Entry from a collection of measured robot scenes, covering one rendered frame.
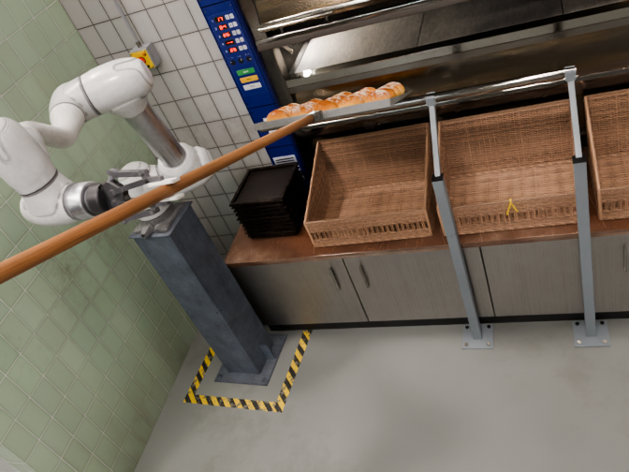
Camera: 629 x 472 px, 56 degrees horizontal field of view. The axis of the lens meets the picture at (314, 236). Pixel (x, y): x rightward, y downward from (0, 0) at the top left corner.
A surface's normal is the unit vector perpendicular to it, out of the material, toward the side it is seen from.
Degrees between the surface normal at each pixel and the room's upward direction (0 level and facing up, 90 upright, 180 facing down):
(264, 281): 90
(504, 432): 0
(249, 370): 90
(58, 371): 90
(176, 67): 90
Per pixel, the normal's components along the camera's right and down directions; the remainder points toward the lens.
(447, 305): -0.22, 0.69
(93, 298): 0.92, -0.09
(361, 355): -0.33, -0.72
